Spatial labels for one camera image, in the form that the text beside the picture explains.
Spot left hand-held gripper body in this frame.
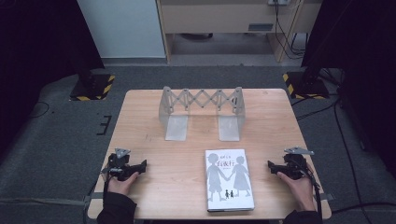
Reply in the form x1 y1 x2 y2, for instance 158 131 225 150
101 147 139 182

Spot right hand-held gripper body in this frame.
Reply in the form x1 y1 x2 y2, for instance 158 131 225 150
280 147 316 181

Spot white book with grey figures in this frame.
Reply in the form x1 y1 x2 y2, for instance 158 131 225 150
204 147 256 214

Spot expandable metal book rack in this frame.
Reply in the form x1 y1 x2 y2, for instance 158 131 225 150
158 85 247 143

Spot person's left hand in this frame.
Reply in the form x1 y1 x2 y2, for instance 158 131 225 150
106 171 140 197

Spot person's right hand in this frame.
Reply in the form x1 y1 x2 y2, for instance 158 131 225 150
276 163 318 213

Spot black stand base hazard stripes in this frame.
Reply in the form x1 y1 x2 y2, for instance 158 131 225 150
282 66 331 101
69 68 116 102

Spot black curtain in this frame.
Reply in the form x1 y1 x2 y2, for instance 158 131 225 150
0 0 106 157
300 0 396 178

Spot white cabinet panel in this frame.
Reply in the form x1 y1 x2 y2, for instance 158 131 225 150
76 0 167 60

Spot light wooden desk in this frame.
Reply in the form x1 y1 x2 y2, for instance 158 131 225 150
155 0 323 64

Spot left hand-held gripper cable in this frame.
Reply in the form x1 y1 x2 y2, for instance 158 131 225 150
102 174 112 202

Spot hand-held gripper cable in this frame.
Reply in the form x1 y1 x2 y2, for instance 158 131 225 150
102 174 112 202
297 160 323 218

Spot right hand-held gripper cable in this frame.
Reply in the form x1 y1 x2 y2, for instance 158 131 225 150
297 160 323 218

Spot thin black floor cable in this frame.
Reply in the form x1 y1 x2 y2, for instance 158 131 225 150
28 100 50 119

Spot bundle of hanging black cables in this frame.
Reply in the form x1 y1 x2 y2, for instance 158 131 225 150
273 0 309 61

